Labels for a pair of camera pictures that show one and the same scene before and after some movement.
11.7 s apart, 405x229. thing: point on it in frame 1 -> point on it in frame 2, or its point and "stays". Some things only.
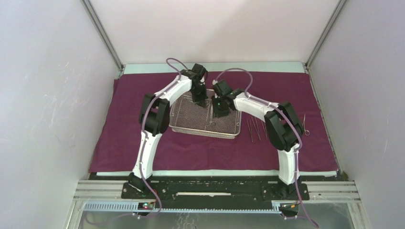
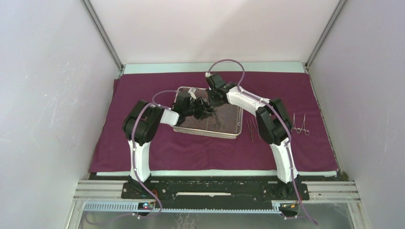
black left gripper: (201, 101) -> (204, 110)
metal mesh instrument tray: (186, 117) stays
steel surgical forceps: (306, 132) stays
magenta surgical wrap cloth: (253, 150) stays
